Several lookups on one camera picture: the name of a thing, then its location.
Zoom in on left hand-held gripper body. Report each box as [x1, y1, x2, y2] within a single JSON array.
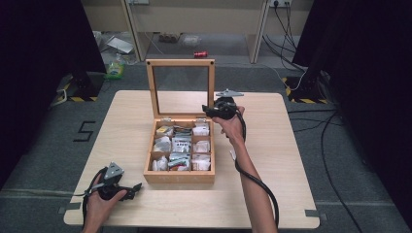
[[96, 161, 130, 201]]

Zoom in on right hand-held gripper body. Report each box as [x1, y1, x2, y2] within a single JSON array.
[[215, 89, 245, 120]]

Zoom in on wooden box with glass lid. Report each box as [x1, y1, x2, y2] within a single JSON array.
[[143, 58, 216, 184]]

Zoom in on person's right hand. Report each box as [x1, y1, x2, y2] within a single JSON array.
[[212, 106, 246, 147]]

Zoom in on person's left hand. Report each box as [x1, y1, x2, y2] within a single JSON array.
[[83, 189, 128, 228]]

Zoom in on pile of small packets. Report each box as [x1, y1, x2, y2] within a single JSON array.
[[153, 121, 212, 172]]

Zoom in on grey tape piece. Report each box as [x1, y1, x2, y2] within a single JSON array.
[[57, 202, 82, 216], [304, 209, 328, 222]]

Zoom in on clear plastic bag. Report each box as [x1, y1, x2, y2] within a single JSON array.
[[182, 34, 200, 50]]

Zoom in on black stand base striped tape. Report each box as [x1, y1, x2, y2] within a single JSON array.
[[55, 71, 105, 103], [281, 76, 329, 105]]

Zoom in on brown egg carton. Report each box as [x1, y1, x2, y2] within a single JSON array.
[[157, 32, 181, 44]]

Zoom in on beige desk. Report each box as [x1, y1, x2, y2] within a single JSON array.
[[81, 0, 315, 64]]

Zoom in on green plastic packet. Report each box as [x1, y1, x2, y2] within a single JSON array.
[[104, 52, 126, 81]]

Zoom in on grey flat sheet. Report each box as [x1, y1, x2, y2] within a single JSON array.
[[106, 36, 134, 54]]

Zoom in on black curtain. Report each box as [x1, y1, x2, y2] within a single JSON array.
[[292, 0, 412, 224], [0, 0, 109, 190]]

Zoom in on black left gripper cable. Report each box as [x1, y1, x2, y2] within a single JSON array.
[[82, 166, 109, 228]]

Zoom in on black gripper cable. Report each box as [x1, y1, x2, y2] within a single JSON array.
[[233, 109, 281, 228], [82, 166, 109, 228]]

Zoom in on thin white cable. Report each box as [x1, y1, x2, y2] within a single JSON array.
[[258, 62, 308, 91]]

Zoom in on bundle of black wall cables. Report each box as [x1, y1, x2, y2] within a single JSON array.
[[261, 2, 307, 73]]

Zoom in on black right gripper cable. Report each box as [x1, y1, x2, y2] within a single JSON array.
[[233, 109, 281, 228]]

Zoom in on black floor cables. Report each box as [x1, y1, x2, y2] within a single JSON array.
[[287, 109, 365, 233]]

